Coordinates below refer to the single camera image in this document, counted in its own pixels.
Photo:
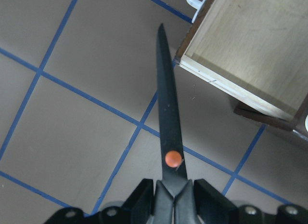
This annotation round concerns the orange handled black scissors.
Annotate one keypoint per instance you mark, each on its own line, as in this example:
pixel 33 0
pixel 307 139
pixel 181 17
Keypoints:
pixel 174 201

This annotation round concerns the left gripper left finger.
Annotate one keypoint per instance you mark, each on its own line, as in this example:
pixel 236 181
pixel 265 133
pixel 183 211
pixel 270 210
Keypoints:
pixel 135 210

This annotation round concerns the brown paper table mat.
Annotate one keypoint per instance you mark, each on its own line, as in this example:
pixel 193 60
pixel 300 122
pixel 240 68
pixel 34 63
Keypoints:
pixel 79 119

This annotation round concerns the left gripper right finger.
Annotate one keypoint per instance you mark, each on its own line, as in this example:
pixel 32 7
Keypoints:
pixel 214 208

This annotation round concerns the wooden drawer with white handle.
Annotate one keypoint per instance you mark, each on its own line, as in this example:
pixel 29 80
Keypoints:
pixel 254 50

